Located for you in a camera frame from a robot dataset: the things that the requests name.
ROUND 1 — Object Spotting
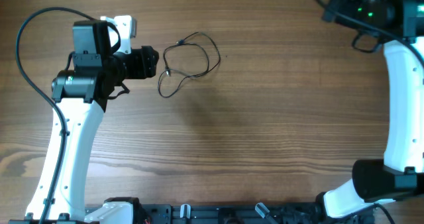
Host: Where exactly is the black USB cable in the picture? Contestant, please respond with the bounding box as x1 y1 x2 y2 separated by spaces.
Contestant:
157 31 222 99

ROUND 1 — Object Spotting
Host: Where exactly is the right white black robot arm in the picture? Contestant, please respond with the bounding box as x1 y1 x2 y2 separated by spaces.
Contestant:
317 0 423 223

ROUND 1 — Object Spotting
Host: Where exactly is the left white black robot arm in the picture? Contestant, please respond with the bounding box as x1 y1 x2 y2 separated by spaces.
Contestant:
22 15 159 223

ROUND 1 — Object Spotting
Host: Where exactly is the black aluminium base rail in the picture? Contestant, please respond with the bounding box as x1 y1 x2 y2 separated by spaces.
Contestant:
84 197 376 224

